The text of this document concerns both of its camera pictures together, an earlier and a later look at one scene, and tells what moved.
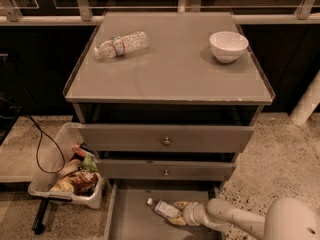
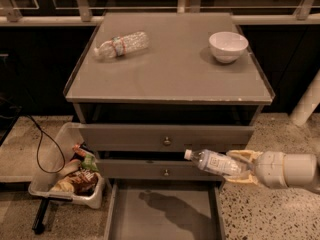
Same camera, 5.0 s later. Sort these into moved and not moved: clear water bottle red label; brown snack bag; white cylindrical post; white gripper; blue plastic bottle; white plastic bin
Moved: white gripper; blue plastic bottle
Not moved: brown snack bag; white cylindrical post; white plastic bin; clear water bottle red label
